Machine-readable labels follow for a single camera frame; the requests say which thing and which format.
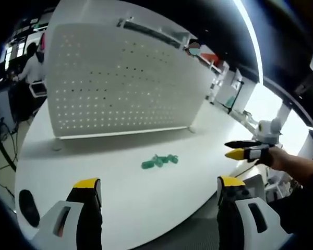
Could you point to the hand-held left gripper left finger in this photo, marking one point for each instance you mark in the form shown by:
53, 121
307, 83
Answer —
87, 208

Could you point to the white perforated mounting plate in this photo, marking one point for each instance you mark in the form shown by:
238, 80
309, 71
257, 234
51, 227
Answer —
120, 86

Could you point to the white framed screen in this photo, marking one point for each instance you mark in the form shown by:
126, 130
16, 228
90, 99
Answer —
37, 89

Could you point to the ceiling light strip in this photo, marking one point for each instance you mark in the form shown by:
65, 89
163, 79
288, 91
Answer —
253, 44

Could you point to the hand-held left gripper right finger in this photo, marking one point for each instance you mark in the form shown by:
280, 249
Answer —
230, 208

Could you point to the black stand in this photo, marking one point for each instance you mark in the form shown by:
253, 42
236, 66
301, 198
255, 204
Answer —
234, 99

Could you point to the green hook assembly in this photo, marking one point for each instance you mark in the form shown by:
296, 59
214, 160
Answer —
147, 165
172, 159
158, 160

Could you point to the white box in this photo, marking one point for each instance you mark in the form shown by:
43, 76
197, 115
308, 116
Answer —
254, 187

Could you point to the white shelf unit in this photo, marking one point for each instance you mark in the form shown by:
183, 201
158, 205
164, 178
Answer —
221, 83

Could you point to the black oval pad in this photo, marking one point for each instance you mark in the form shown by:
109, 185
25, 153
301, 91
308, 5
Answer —
28, 208

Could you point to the person's right hand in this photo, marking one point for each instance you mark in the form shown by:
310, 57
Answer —
272, 158

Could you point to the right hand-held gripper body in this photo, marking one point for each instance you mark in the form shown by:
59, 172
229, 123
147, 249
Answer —
267, 131

